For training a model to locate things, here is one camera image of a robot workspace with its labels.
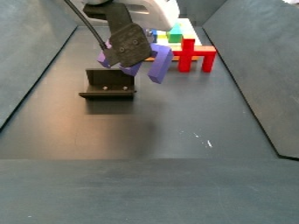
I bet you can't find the purple cross-shaped block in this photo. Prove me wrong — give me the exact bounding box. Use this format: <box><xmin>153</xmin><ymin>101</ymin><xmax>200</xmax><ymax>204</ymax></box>
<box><xmin>97</xmin><ymin>43</ymin><xmax>173</xmax><ymax>84</ymax></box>

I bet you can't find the black angle fixture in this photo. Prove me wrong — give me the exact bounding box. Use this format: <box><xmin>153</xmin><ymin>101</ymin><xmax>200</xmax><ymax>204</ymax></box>
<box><xmin>79</xmin><ymin>68</ymin><xmax>136</xmax><ymax>99</ymax></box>

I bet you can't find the black camera cable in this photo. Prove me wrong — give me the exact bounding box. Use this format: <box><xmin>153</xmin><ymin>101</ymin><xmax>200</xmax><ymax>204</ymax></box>
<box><xmin>63</xmin><ymin>0</ymin><xmax>108</xmax><ymax>51</ymax></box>

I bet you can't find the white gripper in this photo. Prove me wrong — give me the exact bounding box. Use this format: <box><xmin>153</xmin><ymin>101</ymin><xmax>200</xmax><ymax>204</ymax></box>
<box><xmin>83</xmin><ymin>0</ymin><xmax>180</xmax><ymax>32</ymax></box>

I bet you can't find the blue long bar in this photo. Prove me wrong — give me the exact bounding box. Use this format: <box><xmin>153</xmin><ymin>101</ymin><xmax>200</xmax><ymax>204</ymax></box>
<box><xmin>151</xmin><ymin>29</ymin><xmax>157</xmax><ymax>43</ymax></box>

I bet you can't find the green long bar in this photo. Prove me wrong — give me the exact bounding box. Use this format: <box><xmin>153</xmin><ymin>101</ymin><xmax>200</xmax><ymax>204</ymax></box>
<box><xmin>167</xmin><ymin>24</ymin><xmax>183</xmax><ymax>43</ymax></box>

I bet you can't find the red cross-shaped block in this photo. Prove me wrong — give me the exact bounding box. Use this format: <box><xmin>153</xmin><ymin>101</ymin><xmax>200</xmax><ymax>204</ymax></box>
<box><xmin>172</xmin><ymin>38</ymin><xmax>216</xmax><ymax>73</ymax></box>

